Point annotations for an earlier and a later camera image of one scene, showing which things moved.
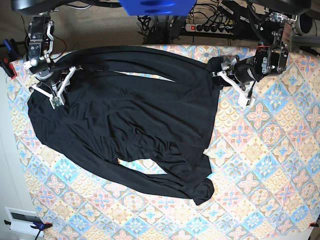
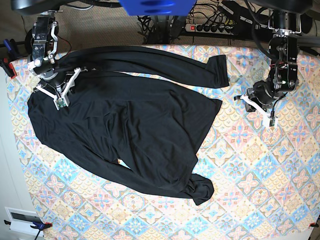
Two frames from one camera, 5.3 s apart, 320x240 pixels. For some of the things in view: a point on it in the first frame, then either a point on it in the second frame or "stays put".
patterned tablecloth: x=264 y=158 stays put
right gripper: x=267 y=60 -> x=265 y=92
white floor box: x=21 y=221 stays put
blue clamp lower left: x=39 y=226 stays put
